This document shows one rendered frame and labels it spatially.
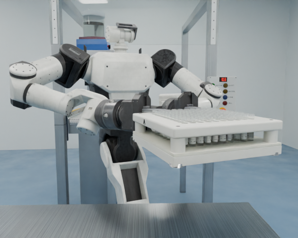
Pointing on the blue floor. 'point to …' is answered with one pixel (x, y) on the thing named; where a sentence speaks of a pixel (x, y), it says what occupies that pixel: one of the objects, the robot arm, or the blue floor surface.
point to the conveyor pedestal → (93, 173)
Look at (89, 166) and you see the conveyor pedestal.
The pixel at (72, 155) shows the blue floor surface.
